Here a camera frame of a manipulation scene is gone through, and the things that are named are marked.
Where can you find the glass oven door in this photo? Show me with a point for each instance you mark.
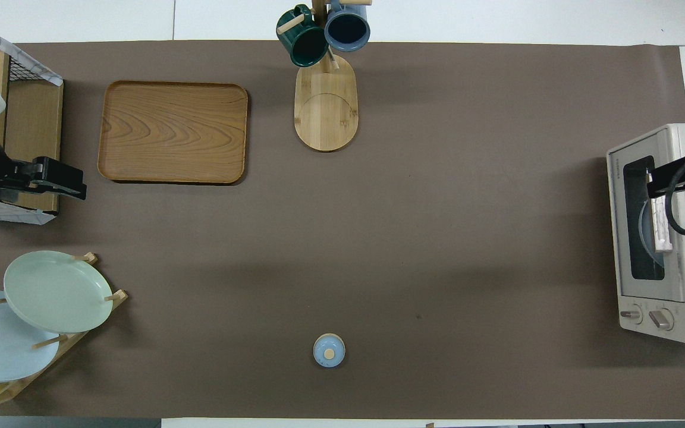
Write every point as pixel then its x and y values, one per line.
pixel 631 291

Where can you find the oven control knob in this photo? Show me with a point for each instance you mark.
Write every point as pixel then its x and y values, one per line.
pixel 662 320
pixel 631 314

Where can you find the wooden two-tier shelf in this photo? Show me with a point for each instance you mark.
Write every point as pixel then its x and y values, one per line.
pixel 33 142

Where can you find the pale green plate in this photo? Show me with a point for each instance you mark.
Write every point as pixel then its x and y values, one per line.
pixel 57 291

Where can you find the wooden tray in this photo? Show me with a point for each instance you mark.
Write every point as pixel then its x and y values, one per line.
pixel 173 132

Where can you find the white checked cloth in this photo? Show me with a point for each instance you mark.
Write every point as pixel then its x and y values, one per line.
pixel 33 64

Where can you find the wooden plate rack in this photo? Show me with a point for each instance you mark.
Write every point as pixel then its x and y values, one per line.
pixel 81 333

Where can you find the brown table mat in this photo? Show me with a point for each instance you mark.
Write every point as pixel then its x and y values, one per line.
pixel 414 238

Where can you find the wooden mug tree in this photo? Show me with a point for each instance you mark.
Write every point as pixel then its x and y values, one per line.
pixel 326 113

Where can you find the dark green mug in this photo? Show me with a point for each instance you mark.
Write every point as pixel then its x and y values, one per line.
pixel 304 44

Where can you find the blue dome with wooden knob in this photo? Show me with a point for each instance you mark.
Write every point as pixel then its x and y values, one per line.
pixel 329 351

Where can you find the blue mug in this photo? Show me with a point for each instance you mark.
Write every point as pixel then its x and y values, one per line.
pixel 347 27

